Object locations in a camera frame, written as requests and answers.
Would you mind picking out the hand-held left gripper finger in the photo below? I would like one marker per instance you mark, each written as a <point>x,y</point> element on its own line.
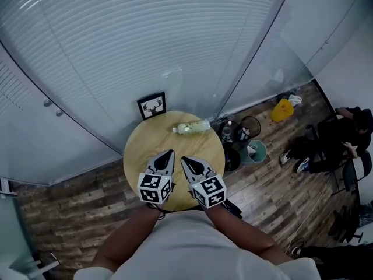
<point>151,166</point>
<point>170,168</point>

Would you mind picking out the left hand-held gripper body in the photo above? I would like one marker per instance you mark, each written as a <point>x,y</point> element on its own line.
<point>154,188</point>

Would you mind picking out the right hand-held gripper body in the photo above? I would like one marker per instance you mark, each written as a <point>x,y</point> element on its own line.
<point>208,191</point>

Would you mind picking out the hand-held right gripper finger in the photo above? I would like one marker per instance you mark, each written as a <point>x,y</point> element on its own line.
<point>205,169</point>
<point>189,174</point>

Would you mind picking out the green drink bottle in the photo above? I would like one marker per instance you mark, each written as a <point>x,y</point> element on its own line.
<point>192,127</point>

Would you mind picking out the person's right forearm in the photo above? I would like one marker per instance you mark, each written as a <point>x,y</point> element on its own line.
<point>239,232</point>

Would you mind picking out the person's left forearm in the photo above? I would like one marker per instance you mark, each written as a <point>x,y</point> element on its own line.
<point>125,241</point>

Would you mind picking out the round wooden table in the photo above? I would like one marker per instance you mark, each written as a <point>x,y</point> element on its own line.
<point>151,139</point>

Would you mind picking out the glossy black waste bin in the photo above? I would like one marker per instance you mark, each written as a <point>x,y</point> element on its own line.
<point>232,159</point>

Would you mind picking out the black mesh waste bin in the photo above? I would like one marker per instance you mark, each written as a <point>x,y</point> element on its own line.
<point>253,125</point>
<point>227,133</point>

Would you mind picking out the white paper gift bag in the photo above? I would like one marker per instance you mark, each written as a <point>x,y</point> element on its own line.
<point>252,150</point>

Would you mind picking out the teal octagonal waste bin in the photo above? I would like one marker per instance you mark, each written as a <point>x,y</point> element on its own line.
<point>260,153</point>

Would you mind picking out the person's white shirt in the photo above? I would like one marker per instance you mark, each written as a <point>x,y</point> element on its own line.
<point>198,249</point>

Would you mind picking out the black framed deer picture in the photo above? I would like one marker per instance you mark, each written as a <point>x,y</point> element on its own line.
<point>152,106</point>

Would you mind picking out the yellow waste bin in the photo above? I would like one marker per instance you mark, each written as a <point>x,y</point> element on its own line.
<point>282,111</point>

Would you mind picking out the round metal glass fitting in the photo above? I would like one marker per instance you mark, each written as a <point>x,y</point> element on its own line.
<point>59,112</point>
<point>47,103</point>

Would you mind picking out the white plastic bag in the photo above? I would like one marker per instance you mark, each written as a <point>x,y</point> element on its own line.
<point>295,100</point>

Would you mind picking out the white window blinds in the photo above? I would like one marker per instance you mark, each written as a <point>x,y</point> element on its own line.
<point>145,39</point>

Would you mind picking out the black office chair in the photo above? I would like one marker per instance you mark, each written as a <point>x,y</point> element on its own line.
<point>344,226</point>

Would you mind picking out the black folding chair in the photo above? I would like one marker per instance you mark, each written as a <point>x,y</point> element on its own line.
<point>349,174</point>

